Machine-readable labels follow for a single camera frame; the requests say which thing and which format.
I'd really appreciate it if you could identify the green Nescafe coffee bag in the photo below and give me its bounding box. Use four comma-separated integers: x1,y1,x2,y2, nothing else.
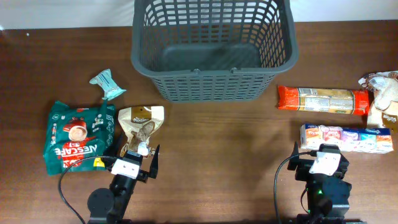
43,101,116,175

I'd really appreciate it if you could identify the teal wet wipes pack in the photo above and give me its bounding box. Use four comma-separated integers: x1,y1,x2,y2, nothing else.
89,69,126,101

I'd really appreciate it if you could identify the grey plastic basket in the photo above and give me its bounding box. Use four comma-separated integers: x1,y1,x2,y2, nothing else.
131,0,299,103

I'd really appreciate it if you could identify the orange spaghetti packet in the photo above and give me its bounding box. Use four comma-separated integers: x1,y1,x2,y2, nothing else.
277,86,370,116

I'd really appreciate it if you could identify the beige brown snack pouch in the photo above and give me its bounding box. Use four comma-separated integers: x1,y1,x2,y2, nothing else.
118,106,165,158

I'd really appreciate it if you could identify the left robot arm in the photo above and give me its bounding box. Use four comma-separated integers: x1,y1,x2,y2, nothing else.
87,146,160,224

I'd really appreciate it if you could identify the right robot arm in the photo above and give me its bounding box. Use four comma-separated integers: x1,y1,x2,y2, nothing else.
287,144,352,224

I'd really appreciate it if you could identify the multicolour tissue multipack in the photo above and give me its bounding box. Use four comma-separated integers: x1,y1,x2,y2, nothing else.
300,124,394,154

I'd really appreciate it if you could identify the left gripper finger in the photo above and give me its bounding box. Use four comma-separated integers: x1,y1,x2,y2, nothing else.
104,134,123,157
149,145,160,179

